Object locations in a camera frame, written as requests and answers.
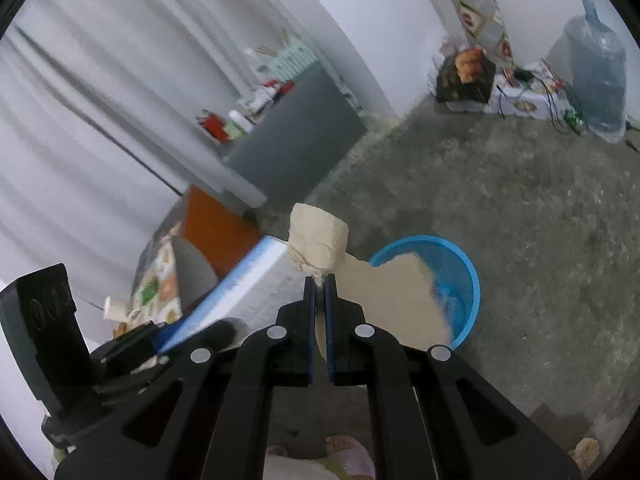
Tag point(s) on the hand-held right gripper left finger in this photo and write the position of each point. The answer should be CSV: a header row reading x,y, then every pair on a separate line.
x,y
311,320

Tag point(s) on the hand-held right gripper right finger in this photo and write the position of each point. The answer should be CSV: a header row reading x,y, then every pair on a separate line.
x,y
330,320

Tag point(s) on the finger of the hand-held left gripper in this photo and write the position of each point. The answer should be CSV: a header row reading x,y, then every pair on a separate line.
x,y
215,335
130,342

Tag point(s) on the blue white tissue pack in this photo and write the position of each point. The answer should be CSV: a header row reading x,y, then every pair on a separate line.
x,y
235,285

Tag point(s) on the beige cloth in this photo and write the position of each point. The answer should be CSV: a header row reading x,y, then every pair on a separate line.
x,y
320,235

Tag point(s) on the blue plastic basket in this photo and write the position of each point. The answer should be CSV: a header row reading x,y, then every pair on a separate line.
x,y
465,300

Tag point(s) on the small white bottle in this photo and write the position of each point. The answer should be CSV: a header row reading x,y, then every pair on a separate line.
x,y
113,308

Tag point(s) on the orange board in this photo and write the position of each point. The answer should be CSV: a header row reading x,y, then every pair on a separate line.
x,y
215,230

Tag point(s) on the grey cabinet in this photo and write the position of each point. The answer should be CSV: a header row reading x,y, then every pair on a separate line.
x,y
300,130

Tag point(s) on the red thermos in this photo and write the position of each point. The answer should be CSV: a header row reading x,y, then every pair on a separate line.
x,y
214,125

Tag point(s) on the white lidded jar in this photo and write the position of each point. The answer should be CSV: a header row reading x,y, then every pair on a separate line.
x,y
238,121

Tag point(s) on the grey curtain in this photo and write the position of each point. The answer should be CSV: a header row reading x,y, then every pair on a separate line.
x,y
100,85

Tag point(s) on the green pen holder box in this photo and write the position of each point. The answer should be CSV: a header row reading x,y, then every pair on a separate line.
x,y
290,60

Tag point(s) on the black food picture box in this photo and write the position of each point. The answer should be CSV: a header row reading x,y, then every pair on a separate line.
x,y
465,85

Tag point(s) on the crumpled yellowish paper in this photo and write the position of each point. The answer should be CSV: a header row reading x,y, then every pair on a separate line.
x,y
586,452

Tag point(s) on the printed floor sheet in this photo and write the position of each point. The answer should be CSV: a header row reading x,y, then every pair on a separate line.
x,y
525,105

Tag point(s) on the small green bottle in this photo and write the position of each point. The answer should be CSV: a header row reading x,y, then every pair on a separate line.
x,y
576,124

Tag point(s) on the patterned roll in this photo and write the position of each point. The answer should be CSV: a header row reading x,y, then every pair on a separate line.
x,y
475,10

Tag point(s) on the clear water jug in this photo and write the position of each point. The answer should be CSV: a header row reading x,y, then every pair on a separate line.
x,y
597,75

